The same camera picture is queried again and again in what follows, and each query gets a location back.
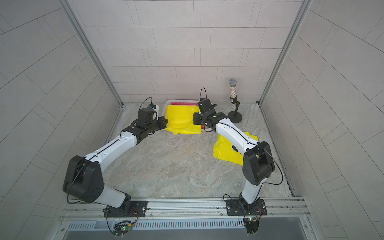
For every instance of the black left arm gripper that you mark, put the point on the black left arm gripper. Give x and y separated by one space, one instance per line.
162 125

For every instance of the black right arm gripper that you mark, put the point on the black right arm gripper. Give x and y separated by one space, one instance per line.
197 119

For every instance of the plain yellow raincoat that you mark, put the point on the plain yellow raincoat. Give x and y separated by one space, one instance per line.
181 120

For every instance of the pink raincoat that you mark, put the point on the pink raincoat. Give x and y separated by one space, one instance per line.
184 103

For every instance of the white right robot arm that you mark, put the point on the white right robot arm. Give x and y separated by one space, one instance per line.
258 162

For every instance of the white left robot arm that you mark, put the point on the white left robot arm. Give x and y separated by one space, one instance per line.
84 177

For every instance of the white plastic perforated basket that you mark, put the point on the white plastic perforated basket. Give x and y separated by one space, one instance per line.
179 103

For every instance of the yellow duck face raincoat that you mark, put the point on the yellow duck face raincoat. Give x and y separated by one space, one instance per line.
223 150

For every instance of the left green circuit board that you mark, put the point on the left green circuit board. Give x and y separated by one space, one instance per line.
121 228

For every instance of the green circuit board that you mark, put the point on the green circuit board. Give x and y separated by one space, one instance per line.
121 228
252 224

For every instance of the right green circuit board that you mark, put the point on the right green circuit board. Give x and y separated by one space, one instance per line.
252 224

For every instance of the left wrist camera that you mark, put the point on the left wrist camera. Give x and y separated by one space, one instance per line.
149 114

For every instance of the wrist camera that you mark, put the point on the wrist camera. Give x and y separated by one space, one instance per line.
149 114
206 106

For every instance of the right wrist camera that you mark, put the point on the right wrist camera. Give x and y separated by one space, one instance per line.
206 106

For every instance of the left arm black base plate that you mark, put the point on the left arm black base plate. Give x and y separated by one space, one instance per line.
132 208

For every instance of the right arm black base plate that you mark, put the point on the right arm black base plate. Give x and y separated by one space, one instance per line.
235 208

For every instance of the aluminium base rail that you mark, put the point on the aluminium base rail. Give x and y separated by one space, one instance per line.
204 208

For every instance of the aluminium corner frame post left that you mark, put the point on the aluminium corner frame post left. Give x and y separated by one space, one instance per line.
88 47

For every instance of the aluminium corner frame post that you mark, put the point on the aluminium corner frame post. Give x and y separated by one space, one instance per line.
88 47
288 42

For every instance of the aluminium corner frame post right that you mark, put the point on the aluminium corner frame post right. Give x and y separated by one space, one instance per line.
288 42

